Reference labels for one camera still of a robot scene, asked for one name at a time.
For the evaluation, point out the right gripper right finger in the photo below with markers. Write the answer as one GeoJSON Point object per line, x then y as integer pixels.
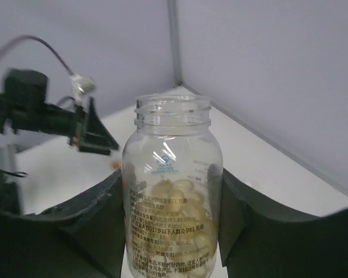
{"type": "Point", "coordinates": [259, 237]}

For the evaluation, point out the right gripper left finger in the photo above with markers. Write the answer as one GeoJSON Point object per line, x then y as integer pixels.
{"type": "Point", "coordinates": [81, 237]}

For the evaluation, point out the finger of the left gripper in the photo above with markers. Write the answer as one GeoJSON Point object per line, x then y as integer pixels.
{"type": "Point", "coordinates": [96, 132]}
{"type": "Point", "coordinates": [86, 147]}

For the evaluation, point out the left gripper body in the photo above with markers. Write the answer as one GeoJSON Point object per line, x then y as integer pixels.
{"type": "Point", "coordinates": [76, 126]}

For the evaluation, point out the clear pill bottle yellow capsules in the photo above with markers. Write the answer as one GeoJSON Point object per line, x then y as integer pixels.
{"type": "Point", "coordinates": [172, 168]}

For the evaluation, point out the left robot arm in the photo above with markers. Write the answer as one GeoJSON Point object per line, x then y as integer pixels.
{"type": "Point", "coordinates": [23, 106]}

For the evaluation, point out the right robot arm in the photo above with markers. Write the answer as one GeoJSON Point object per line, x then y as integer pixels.
{"type": "Point", "coordinates": [3, 188]}

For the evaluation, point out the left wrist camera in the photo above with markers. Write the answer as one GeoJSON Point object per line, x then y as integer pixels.
{"type": "Point", "coordinates": [81, 85]}

